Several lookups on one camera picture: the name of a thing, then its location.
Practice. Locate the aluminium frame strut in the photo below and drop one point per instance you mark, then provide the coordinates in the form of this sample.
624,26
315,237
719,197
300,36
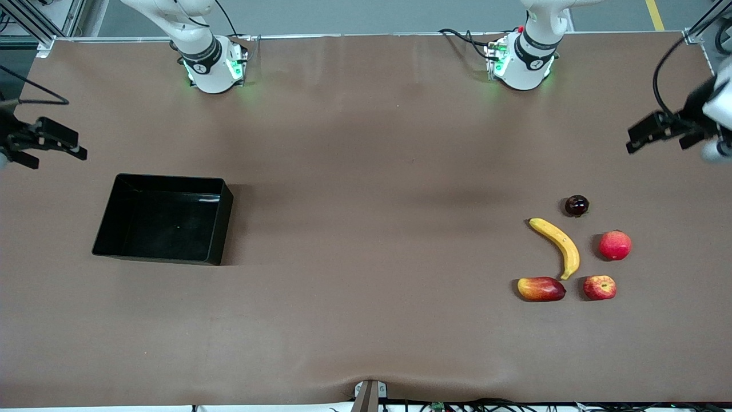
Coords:
706,20
34,20

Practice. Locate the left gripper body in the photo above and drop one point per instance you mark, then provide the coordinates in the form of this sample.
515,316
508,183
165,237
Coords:
691,113

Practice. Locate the large table cover mat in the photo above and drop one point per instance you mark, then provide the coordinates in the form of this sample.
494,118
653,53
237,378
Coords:
366,143

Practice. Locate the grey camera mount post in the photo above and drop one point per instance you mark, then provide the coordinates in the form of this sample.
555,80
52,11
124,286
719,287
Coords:
369,397

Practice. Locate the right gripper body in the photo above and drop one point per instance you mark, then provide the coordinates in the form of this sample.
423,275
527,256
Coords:
8,135

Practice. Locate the metal corner bracket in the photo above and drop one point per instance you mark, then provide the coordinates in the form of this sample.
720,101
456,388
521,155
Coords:
693,38
46,47

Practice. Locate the black plastic box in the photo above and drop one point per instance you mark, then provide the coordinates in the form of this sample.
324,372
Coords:
160,223

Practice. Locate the red yellow apple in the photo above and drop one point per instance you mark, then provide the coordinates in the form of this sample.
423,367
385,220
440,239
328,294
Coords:
599,288

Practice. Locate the yellow banana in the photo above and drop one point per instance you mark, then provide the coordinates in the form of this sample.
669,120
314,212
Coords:
563,243

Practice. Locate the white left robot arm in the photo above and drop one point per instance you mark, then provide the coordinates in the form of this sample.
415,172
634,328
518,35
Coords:
523,66

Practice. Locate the red yellow mango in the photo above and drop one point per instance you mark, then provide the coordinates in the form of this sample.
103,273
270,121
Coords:
540,289

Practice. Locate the dark purple plum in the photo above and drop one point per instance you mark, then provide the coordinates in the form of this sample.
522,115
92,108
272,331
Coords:
576,206

